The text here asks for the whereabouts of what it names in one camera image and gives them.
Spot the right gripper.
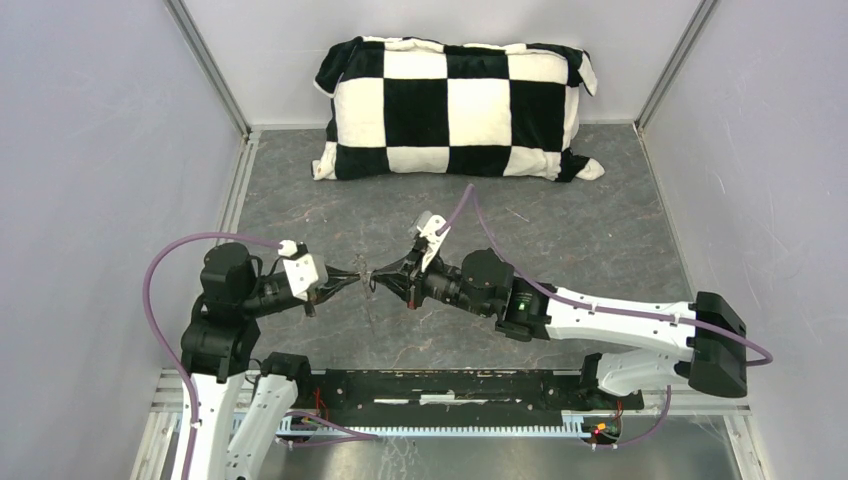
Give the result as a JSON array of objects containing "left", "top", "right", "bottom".
[{"left": 373, "top": 241, "right": 493, "bottom": 318}]

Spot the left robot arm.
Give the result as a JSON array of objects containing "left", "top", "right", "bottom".
[{"left": 173, "top": 241, "right": 360, "bottom": 479}]

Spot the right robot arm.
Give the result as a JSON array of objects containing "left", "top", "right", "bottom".
[{"left": 370, "top": 247, "right": 748, "bottom": 408}]

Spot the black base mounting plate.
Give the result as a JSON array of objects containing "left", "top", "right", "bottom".
[{"left": 293, "top": 369, "right": 645, "bottom": 428}]

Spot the black and white checkered pillow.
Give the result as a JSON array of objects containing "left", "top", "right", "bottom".
[{"left": 311, "top": 36, "right": 604, "bottom": 182}]

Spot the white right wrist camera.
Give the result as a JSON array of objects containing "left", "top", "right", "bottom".
[{"left": 410, "top": 211, "right": 449, "bottom": 273}]

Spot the white slotted cable duct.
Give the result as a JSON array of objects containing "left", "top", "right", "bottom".
[{"left": 276, "top": 415, "right": 590, "bottom": 440}]

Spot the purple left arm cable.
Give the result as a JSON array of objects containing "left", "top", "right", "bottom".
[{"left": 142, "top": 232, "right": 283, "bottom": 480}]

